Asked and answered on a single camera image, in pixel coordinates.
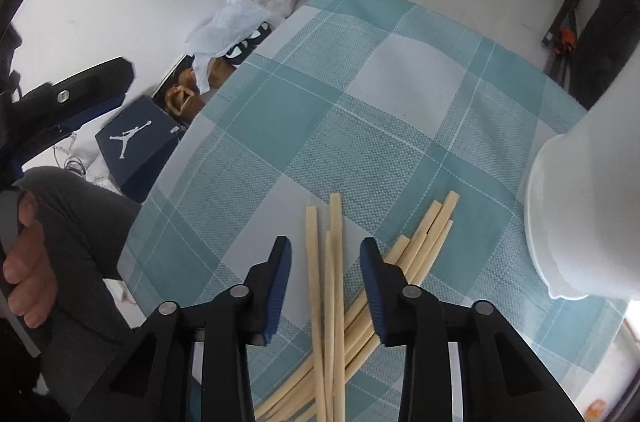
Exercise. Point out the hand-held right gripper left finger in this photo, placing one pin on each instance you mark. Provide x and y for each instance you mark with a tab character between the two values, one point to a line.
280	282

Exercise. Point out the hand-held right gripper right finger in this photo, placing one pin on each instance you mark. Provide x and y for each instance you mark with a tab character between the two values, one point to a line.
372	287

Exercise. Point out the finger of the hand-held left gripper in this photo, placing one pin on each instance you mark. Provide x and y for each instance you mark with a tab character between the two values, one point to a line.
37	150
90	85

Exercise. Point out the bunch of bamboo chopsticks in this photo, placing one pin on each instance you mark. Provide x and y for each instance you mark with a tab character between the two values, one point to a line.
336	252

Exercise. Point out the white utensil holder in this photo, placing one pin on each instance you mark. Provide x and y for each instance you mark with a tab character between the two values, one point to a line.
590	202

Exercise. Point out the person's left hand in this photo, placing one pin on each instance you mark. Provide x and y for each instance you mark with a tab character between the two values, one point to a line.
30	262

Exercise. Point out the dark blue shoe box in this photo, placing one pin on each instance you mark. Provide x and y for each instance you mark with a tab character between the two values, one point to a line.
135	142

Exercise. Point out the person's grey trouser leg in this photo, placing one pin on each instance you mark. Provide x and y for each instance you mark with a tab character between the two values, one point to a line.
85	227

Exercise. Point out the brown paper bag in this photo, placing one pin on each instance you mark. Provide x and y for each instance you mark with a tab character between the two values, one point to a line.
185	102
220	72

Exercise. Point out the white plastic bag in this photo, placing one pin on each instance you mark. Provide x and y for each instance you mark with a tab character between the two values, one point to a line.
225	27

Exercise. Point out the white crumpled paper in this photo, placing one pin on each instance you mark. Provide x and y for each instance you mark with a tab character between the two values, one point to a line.
120	292

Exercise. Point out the black bag with white print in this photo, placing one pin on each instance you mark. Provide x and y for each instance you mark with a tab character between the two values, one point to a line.
247	42

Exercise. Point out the teal checked tablecloth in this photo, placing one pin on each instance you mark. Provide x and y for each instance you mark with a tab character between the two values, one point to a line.
350	52

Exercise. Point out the orange tool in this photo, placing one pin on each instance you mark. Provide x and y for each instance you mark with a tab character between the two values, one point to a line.
565	38

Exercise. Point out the black metal rack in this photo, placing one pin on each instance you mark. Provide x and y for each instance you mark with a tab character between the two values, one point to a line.
600	27

